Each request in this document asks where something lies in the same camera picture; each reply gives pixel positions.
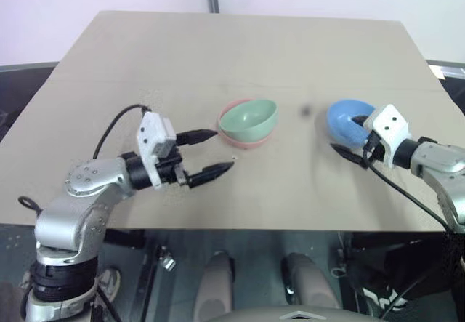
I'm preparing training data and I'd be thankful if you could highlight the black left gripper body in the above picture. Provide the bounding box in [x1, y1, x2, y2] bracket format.
[155, 134, 193, 189]

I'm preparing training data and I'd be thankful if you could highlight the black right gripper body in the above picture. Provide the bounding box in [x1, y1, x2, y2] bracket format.
[361, 132, 387, 164]

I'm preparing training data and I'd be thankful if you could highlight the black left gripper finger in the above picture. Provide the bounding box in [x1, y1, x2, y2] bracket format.
[176, 128, 219, 146]
[188, 161, 235, 190]

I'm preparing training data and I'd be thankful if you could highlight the blue bowl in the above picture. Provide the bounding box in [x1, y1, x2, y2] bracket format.
[325, 98, 377, 148]

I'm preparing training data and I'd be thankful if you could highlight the pink bowl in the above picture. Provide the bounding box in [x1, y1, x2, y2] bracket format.
[217, 98, 274, 150]

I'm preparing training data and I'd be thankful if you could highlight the green bowl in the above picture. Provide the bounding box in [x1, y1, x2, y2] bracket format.
[219, 98, 279, 143]

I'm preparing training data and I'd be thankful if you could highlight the small metal caster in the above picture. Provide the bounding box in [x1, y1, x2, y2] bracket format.
[158, 247, 178, 273]

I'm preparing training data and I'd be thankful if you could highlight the grey left robot leg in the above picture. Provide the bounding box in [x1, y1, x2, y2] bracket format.
[192, 251, 235, 322]

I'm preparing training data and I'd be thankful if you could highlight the grey robot leg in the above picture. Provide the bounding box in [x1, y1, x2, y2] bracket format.
[192, 251, 235, 322]
[282, 251, 343, 322]

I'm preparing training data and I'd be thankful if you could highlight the grey white sneaker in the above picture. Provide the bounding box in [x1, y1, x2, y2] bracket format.
[97, 267, 122, 303]

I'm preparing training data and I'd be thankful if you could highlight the grey right robot leg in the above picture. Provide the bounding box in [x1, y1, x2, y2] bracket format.
[282, 251, 343, 322]

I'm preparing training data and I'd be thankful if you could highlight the black white shoe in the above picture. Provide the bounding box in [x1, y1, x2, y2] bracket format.
[362, 285, 408, 310]

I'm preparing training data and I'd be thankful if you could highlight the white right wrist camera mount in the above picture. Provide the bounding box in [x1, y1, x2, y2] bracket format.
[363, 103, 413, 167]

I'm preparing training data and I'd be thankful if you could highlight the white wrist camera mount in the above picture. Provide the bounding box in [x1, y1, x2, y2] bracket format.
[363, 103, 413, 167]
[137, 110, 178, 191]

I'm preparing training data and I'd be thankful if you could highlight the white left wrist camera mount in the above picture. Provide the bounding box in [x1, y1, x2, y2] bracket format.
[137, 110, 178, 191]

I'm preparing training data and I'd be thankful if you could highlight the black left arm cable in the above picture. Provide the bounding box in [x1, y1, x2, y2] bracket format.
[93, 104, 152, 159]

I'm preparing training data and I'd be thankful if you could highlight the thin black cable loop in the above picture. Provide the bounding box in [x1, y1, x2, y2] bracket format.
[17, 196, 45, 214]

